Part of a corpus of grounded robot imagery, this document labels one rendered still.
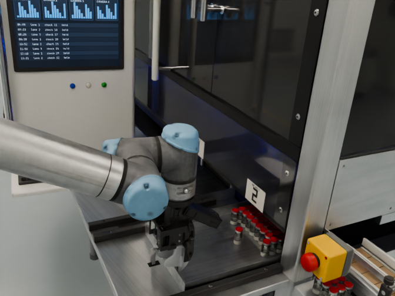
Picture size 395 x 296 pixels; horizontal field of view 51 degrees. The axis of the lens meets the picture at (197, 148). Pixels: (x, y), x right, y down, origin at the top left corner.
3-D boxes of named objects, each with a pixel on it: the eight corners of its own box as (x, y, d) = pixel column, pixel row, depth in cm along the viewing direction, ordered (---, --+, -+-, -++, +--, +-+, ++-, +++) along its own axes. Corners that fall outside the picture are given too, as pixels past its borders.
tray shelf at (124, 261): (193, 162, 163) (193, 158, 162) (312, 277, 107) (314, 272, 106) (66, 182, 142) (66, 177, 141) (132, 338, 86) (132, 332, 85)
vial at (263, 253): (265, 251, 112) (267, 237, 110) (270, 256, 110) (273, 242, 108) (258, 253, 111) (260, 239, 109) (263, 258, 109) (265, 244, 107)
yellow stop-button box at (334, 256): (325, 256, 99) (331, 231, 96) (347, 275, 93) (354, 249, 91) (300, 263, 96) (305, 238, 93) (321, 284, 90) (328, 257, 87)
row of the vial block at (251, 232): (241, 218, 125) (243, 205, 123) (277, 254, 111) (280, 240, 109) (235, 220, 124) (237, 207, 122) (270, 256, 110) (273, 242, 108)
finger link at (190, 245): (177, 254, 97) (178, 222, 94) (184, 252, 98) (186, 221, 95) (186, 266, 94) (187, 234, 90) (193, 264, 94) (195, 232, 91)
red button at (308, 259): (310, 261, 95) (313, 246, 93) (321, 272, 91) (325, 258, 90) (296, 265, 93) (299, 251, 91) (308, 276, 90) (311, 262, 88)
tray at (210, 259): (247, 209, 131) (248, 199, 129) (301, 259, 110) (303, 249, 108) (144, 232, 116) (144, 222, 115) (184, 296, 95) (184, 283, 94)
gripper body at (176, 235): (148, 235, 96) (149, 189, 91) (182, 227, 100) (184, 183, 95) (160, 255, 90) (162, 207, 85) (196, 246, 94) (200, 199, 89)
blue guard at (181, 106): (92, 57, 258) (91, 26, 251) (286, 229, 102) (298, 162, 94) (91, 57, 258) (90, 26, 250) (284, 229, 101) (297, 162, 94)
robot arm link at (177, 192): (187, 166, 93) (203, 182, 87) (186, 184, 95) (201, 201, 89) (155, 171, 90) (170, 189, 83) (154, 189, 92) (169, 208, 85)
